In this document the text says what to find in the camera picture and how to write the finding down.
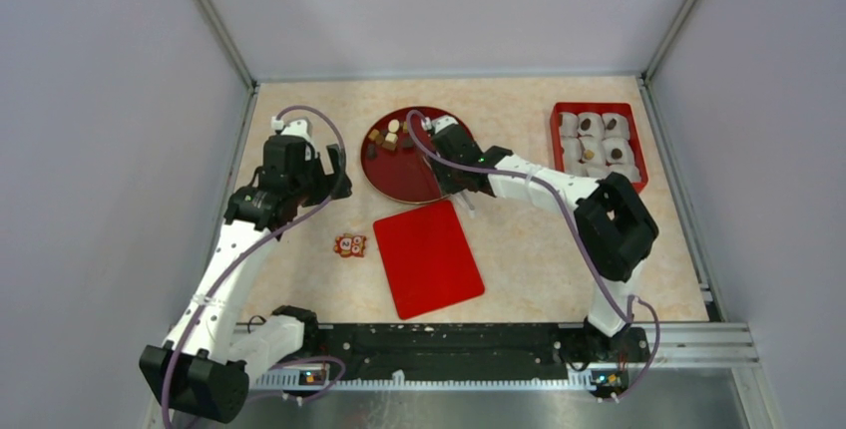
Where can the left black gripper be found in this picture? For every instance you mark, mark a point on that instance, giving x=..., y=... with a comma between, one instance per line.
x=326, y=182

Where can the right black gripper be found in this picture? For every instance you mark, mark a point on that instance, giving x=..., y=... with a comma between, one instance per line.
x=445, y=186

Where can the round dark red tray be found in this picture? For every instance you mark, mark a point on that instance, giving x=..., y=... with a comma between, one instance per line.
x=394, y=166

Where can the red rectangular lid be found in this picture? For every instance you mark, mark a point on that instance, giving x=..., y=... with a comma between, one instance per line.
x=427, y=259

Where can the metal tongs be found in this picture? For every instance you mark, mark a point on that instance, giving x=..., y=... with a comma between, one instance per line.
x=470, y=208

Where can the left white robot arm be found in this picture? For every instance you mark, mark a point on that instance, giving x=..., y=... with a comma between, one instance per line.
x=200, y=369

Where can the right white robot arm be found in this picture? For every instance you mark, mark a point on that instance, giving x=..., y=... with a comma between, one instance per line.
x=610, y=224

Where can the red chocolate box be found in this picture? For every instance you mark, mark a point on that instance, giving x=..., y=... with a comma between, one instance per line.
x=589, y=153

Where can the red owl number block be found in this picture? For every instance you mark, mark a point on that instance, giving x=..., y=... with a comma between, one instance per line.
x=350, y=245

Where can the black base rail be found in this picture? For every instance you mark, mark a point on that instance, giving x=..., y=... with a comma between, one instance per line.
x=472, y=352

